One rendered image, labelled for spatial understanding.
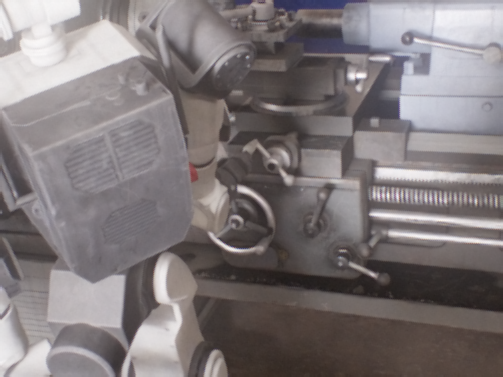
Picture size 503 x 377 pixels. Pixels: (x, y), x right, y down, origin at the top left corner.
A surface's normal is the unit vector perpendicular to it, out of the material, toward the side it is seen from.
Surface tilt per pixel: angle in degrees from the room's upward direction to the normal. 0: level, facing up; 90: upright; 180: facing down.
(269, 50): 90
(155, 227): 116
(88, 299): 61
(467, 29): 76
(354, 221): 90
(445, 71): 66
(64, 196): 101
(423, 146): 36
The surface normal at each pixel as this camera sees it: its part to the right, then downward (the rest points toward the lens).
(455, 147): -0.25, -0.50
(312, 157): -0.32, 0.41
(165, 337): -0.24, 0.62
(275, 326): -0.07, -0.91
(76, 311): -0.27, -0.09
